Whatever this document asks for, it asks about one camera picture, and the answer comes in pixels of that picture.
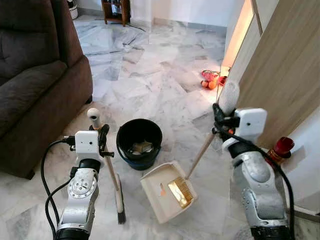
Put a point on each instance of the black bucket with blue base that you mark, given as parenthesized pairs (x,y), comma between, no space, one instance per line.
(139,159)

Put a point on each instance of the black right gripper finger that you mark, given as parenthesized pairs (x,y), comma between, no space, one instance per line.
(218,112)

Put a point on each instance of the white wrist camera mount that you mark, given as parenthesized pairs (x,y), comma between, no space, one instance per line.
(250,125)
(87,145)

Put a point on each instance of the red orange toys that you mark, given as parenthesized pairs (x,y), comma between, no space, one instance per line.
(212,79)

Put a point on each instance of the red capped orange bottle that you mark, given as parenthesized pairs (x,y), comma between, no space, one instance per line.
(280,150)

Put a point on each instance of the white pot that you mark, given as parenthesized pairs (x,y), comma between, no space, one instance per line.
(73,10)

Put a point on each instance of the dark brown sofa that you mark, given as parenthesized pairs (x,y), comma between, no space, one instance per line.
(35,85)

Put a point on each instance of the pale crumpled trash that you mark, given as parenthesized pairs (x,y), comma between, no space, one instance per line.
(140,147)

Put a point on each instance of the light wood cabinet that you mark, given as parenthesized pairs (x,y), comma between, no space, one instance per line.
(285,65)

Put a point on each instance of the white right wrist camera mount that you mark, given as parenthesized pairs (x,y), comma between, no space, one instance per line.
(250,125)

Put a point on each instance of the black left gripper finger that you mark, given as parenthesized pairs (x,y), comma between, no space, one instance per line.
(104,139)

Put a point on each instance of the white appliance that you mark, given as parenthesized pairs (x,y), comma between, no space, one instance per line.
(307,165)

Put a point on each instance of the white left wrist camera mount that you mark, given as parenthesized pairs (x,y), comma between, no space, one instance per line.
(87,145)

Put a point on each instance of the dark wooden stool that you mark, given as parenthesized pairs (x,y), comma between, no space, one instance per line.
(116,15)

